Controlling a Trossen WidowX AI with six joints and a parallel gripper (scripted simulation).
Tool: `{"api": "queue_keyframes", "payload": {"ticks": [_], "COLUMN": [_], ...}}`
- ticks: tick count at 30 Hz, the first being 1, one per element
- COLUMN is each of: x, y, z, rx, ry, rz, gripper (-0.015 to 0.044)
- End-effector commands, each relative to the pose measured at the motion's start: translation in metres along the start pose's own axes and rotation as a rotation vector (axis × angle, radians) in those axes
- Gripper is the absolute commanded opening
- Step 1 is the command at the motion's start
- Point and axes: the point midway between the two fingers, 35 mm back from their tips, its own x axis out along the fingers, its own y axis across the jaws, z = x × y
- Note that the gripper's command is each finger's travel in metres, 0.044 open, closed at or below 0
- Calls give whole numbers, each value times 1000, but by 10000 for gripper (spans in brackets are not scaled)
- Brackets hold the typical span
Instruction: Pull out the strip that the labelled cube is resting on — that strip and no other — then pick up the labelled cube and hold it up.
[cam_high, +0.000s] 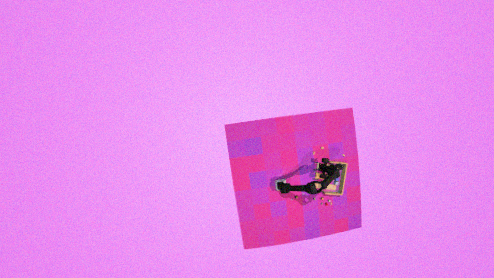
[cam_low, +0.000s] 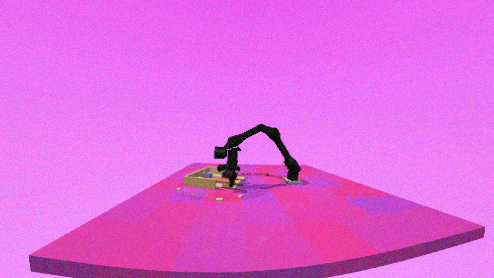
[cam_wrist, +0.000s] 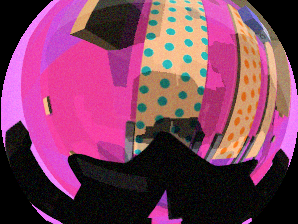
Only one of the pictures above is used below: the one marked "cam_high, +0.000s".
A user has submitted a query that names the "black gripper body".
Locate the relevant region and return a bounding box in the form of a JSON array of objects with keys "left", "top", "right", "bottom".
[{"left": 319, "top": 158, "right": 329, "bottom": 179}]

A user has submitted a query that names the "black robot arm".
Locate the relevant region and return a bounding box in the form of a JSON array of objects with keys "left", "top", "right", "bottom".
[{"left": 277, "top": 163, "right": 344, "bottom": 194}]

